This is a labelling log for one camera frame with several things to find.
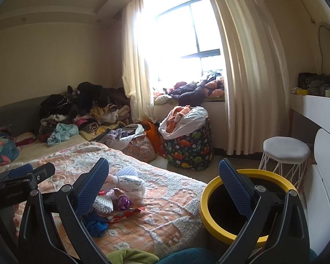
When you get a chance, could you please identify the blue glove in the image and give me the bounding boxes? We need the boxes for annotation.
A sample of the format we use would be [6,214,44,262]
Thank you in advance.
[83,211,109,238]

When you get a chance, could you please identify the purple snack wrapper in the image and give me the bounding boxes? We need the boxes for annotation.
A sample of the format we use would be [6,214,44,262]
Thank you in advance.
[106,188,132,211]

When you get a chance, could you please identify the white foam fruit net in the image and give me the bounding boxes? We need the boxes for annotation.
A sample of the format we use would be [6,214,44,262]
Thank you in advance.
[104,166,147,198]

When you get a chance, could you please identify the yellow rimmed black trash bin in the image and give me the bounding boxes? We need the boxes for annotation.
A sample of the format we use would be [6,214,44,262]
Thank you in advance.
[199,169,294,246]

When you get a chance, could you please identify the floral dark pillow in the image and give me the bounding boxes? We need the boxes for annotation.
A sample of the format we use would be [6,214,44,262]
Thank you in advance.
[0,134,20,167]

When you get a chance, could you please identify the light blue garment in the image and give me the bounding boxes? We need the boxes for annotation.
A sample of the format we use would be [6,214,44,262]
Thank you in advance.
[47,123,79,147]

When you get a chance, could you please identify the red foil wrapper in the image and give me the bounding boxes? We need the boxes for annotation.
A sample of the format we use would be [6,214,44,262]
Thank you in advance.
[106,207,143,225]

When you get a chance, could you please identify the white chair back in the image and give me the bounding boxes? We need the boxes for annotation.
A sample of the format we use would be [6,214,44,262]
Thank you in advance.
[304,129,330,255]

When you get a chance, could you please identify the green sleeve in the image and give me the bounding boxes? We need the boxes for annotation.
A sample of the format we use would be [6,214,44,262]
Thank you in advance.
[106,249,160,264]

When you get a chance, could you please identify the pile of clothes on bed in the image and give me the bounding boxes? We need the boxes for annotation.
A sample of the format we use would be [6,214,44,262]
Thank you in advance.
[38,82,132,143]

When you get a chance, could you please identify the floral fabric bag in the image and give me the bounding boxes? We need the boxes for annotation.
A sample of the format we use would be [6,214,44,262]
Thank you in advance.
[122,132,157,163]

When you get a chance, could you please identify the orange white patterned bedspread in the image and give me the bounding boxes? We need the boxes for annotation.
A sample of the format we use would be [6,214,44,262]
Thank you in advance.
[0,141,209,259]

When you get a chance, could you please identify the dinosaur print laundry basket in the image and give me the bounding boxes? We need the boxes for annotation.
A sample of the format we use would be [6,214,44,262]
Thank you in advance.
[163,117,214,171]

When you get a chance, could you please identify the orange plastic bag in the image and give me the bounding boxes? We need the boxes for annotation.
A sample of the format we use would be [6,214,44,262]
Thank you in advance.
[141,120,164,155]

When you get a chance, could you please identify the white vanity desk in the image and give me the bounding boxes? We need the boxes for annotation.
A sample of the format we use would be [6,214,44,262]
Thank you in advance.
[290,94,330,134]

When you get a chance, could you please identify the cream curtain left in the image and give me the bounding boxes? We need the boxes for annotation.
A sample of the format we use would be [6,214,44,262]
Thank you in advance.
[121,0,157,123]

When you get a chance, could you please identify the cream curtain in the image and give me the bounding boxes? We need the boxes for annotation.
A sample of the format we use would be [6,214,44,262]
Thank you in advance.
[209,0,290,155]
[121,0,157,123]

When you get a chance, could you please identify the cream curtain right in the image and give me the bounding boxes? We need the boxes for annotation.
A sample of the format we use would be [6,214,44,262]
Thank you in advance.
[209,0,290,155]

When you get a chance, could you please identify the white plastic bag with clothes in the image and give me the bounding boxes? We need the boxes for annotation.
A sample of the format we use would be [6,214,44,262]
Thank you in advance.
[158,105,208,140]

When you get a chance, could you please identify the dark bag on desk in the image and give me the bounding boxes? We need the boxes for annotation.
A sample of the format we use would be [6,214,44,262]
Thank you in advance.
[297,72,330,97]

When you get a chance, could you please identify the clothes on window sill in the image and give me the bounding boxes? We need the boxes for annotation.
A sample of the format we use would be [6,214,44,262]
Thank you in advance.
[154,70,225,107]

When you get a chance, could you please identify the white wire frame stool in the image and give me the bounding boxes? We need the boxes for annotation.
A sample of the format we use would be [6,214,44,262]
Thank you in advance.
[259,136,311,190]

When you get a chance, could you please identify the window frame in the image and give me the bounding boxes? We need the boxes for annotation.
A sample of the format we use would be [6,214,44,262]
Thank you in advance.
[156,0,220,59]

